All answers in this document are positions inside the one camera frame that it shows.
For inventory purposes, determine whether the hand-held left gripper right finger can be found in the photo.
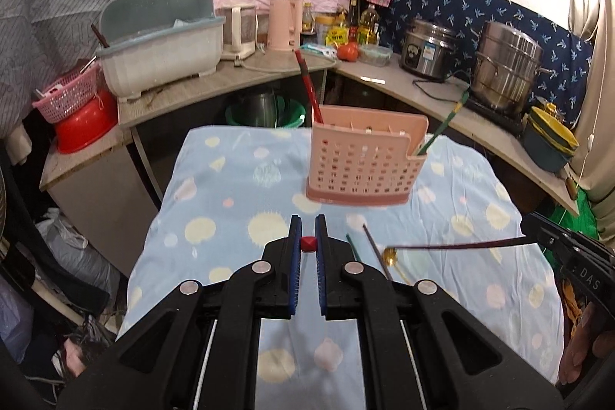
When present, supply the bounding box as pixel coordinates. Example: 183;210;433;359
314;214;565;410

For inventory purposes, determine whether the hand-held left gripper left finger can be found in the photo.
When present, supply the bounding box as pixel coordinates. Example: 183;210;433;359
58;214;303;410

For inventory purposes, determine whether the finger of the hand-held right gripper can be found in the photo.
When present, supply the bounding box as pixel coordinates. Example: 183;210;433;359
520;211;615;263

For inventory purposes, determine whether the green chopstick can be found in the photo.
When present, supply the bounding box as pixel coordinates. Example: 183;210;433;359
346;234;363;264
417;88;470;156

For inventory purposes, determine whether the brown chopstick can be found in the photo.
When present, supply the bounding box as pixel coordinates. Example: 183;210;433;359
362;225;392;281

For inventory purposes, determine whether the gold flower spoon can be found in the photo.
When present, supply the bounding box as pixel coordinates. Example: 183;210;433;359
382;247;413;286

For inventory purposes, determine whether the dark maroon chopstick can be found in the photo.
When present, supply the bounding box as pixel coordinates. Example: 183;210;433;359
384;236;529;254

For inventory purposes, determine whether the pink perforated utensil holder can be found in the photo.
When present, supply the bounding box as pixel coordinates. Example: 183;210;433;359
305;105;429;205

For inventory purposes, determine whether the person's right hand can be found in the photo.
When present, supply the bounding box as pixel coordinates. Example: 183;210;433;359
560;280;615;387

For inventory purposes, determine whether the green plastic bag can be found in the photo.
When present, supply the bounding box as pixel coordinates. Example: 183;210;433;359
552;194;601;238

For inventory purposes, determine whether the light blue printed tablecloth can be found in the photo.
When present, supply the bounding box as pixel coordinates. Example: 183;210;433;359
118;126;565;410

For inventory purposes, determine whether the stack of coloured bowls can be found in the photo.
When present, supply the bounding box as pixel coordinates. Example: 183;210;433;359
526;103;580;156

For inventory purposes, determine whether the black induction cooker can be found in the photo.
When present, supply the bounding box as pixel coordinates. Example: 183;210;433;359
461;95;529;134

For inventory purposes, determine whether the green plastic basin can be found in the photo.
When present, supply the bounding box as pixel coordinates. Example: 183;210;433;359
226;98;308;129

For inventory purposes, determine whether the beige curtain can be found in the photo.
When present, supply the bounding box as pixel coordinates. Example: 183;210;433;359
567;0;615;242

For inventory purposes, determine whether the steel steamer pot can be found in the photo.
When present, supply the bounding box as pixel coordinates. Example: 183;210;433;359
468;21;553;115

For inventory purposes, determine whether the curved wooden counter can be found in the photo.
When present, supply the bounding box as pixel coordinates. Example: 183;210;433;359
38;50;580;276

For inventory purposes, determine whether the grey plastic bag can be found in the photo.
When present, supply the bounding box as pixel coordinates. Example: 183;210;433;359
36;208;121;295

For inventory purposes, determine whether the face mask pack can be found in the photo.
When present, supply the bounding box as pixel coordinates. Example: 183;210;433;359
300;44;337;58

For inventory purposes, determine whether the clear food container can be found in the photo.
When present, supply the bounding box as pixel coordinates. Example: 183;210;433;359
358;44;392;67

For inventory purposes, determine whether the steel rice cooker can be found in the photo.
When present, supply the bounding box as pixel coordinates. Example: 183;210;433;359
400;18;459;81

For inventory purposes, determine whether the white electric kettle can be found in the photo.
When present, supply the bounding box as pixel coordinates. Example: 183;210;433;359
216;3;258;62

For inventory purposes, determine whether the pink electric kettle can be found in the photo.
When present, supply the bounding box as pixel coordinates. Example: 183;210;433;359
268;0;304;52

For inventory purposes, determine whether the white and teal dish drainer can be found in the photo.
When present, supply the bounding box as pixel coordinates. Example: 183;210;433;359
95;0;226;103

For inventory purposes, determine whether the tall dark sauce bottle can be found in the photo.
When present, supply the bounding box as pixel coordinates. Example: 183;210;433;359
348;0;360;43

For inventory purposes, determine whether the red plastic basin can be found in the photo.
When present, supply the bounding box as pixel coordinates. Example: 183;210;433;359
54;90;118;154

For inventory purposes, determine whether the navy printed cloth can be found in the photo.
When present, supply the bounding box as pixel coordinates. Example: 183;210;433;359
384;0;597;127

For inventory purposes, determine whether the pink plastic basket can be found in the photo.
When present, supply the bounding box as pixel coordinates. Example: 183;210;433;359
33;65;101;124

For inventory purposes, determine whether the white cable with switch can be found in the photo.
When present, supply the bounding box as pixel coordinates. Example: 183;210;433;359
574;134;597;199

